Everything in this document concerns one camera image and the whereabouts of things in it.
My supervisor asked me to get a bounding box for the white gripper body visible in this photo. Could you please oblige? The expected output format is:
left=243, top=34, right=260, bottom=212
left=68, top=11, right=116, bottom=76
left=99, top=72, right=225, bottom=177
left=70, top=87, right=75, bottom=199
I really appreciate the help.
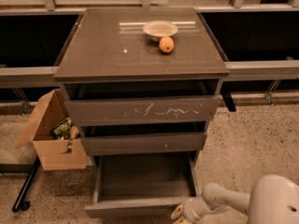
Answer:
left=183, top=197, right=205, bottom=223

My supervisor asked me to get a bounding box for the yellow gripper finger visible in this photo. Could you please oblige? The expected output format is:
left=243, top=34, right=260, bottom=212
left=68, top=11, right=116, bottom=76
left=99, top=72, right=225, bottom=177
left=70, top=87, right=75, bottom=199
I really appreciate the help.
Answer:
left=171, top=203, right=183, bottom=220
left=173, top=217, right=192, bottom=224

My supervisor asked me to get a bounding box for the grey bottom drawer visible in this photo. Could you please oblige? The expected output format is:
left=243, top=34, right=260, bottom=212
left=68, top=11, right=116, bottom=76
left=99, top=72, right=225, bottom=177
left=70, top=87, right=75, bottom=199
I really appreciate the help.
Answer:
left=85, top=152, right=198, bottom=218

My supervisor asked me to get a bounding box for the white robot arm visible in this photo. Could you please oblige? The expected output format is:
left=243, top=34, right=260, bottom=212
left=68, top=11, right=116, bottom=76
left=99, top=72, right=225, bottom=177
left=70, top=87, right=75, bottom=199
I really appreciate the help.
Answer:
left=171, top=175, right=299, bottom=224

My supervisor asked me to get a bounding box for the grey middle drawer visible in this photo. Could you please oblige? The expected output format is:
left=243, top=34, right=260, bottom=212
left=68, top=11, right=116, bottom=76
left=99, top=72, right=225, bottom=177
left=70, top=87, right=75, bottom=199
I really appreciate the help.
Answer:
left=81, top=121, right=206, bottom=156

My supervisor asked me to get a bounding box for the scratched grey top drawer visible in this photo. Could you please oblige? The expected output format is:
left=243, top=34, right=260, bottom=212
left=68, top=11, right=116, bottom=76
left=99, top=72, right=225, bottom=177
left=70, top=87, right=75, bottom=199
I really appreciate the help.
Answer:
left=65, top=79, right=219, bottom=126

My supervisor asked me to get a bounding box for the grey drawer cabinet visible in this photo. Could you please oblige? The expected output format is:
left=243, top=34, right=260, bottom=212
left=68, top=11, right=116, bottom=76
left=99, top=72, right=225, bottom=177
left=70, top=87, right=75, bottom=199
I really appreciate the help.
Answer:
left=53, top=7, right=231, bottom=179

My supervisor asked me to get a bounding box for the brown cardboard box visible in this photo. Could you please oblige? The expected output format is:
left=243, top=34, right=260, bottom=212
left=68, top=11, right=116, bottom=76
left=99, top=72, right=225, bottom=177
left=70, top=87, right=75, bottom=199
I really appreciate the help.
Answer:
left=16, top=89, right=89, bottom=171

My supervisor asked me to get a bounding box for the green snack bag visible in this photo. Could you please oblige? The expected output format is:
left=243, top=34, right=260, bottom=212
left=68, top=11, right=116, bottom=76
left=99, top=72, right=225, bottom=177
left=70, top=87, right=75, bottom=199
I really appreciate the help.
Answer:
left=50, top=118, right=73, bottom=140

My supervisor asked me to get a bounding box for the black metal floor stand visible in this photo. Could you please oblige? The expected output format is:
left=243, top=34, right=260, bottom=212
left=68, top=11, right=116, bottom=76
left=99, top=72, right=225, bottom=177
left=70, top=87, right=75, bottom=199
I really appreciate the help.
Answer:
left=0, top=157, right=41, bottom=213

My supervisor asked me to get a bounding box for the orange fruit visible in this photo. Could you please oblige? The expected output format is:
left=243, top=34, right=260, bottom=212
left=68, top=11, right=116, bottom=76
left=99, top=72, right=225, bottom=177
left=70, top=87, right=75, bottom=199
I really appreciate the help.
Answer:
left=159, top=36, right=174, bottom=53

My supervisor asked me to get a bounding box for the white bowl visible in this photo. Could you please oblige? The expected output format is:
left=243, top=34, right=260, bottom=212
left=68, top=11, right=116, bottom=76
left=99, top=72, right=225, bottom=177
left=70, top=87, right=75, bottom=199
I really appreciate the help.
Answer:
left=143, top=21, right=178, bottom=42

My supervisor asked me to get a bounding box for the metal window railing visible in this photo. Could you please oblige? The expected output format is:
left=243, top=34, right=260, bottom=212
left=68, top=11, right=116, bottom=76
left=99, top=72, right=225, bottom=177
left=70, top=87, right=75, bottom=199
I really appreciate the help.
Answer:
left=1, top=0, right=298, bottom=88

